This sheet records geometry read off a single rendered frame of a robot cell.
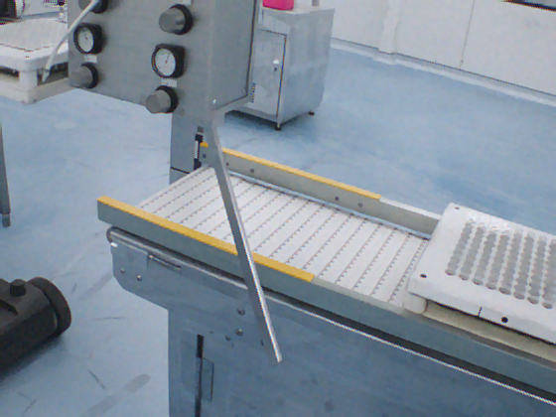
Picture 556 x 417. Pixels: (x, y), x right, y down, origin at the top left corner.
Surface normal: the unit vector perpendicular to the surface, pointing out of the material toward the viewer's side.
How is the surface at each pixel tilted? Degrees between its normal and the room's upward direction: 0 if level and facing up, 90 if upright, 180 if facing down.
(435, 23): 90
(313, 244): 0
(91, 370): 0
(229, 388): 90
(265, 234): 0
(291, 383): 90
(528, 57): 90
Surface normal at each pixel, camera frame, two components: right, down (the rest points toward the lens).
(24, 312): 0.70, -0.40
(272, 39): -0.54, 0.36
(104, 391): 0.11, -0.88
